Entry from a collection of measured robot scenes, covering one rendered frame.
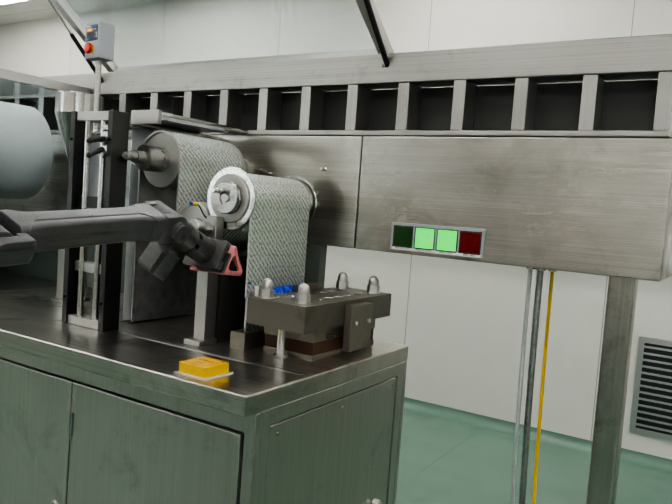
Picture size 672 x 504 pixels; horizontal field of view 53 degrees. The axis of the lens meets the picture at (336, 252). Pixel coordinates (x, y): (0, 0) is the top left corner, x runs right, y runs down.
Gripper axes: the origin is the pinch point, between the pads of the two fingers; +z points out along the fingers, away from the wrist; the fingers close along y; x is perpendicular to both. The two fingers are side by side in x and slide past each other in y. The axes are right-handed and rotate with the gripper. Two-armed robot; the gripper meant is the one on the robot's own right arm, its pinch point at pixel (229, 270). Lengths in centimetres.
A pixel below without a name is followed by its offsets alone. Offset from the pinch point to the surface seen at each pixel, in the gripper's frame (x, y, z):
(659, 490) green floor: 16, 67, 264
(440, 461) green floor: -3, -29, 227
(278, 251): 12.1, -0.9, 14.7
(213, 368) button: -23.1, 12.8, -7.2
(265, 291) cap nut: -1.4, 6.6, 6.5
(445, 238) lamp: 27, 34, 30
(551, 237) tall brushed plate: 30, 59, 30
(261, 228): 13.7, -0.8, 5.6
